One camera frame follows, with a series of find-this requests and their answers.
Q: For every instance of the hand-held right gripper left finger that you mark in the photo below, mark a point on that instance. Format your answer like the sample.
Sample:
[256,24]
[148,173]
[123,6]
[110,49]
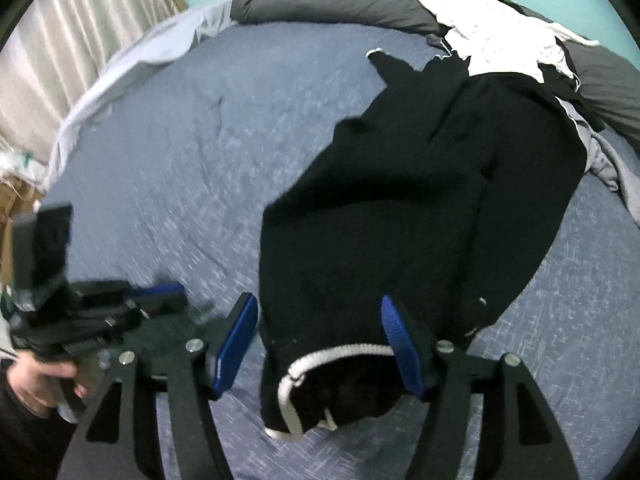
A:
[235,345]

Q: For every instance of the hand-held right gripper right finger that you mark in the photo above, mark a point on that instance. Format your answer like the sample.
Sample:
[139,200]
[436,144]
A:
[400,345]

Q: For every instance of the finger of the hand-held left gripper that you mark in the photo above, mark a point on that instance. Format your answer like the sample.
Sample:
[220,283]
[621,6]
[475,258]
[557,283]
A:
[160,294]

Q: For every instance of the black sweater white trim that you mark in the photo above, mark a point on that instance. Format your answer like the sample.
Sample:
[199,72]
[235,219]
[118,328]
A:
[400,185]

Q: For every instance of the person's left forearm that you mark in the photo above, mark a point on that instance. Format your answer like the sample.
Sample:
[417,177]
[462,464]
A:
[25,440]

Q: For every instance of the person's left hand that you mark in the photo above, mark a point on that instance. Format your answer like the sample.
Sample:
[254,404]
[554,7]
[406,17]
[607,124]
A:
[47,375]

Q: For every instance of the bed with blue cover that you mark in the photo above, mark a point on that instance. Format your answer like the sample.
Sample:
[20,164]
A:
[175,160]

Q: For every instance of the beige curtain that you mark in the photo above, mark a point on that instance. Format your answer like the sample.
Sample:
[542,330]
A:
[65,35]

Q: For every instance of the light blue sheet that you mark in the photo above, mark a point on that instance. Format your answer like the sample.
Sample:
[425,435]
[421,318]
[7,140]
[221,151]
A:
[150,45]

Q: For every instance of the grey hoodie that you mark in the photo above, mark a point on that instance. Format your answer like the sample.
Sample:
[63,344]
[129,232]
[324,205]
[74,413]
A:
[605,160]

